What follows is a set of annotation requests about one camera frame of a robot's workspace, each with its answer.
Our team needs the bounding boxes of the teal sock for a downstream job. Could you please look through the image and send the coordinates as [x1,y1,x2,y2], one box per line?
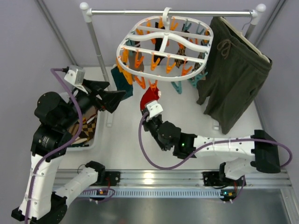
[111,66,133,100]

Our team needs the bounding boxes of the red sock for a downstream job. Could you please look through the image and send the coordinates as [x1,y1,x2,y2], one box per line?
[140,87,162,111]

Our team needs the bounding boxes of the white oval clip hanger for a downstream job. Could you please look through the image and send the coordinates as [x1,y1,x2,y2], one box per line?
[115,7,214,94]

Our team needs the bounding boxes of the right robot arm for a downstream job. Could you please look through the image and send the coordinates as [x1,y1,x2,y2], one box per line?
[138,110,281,181]

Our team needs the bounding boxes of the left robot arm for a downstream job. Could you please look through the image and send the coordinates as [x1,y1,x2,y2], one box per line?
[11,80,126,224]

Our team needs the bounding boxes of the white hanger with metal hook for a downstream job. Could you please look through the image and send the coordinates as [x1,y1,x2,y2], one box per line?
[221,4,270,62]

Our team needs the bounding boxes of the white laundry basket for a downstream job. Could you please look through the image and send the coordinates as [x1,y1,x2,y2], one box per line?
[59,92,103,152]

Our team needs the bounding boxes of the brown striped sock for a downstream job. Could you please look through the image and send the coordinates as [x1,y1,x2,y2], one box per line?
[128,51,144,72]

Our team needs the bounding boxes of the black sock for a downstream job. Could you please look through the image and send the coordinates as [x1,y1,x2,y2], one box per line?
[154,38,163,51]

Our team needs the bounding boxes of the brown argyle sock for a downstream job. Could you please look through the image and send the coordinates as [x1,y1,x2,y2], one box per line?
[192,52,206,72]
[174,43,186,68]

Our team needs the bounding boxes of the olive green shorts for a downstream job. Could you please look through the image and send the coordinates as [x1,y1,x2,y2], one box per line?
[197,17,272,134]

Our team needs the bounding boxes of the white metal clothes rack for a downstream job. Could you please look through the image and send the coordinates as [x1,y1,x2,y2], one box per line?
[79,1,267,128]

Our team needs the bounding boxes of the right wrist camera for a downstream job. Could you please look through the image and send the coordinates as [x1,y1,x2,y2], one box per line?
[145,100,163,121]

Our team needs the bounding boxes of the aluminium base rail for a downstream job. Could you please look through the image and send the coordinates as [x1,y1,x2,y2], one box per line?
[81,170,292,200]

